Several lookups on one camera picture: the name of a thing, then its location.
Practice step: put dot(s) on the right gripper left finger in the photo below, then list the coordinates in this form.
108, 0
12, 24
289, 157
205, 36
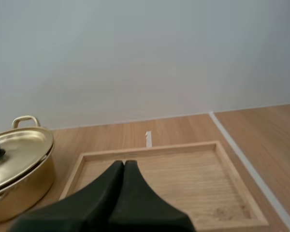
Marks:
87, 205

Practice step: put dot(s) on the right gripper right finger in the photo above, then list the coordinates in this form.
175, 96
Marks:
140, 205

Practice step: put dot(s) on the shallow wooden tray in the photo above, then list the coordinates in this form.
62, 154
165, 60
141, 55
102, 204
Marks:
203, 183

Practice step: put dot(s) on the gold lid with black knob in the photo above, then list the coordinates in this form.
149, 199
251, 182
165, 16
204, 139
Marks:
17, 154

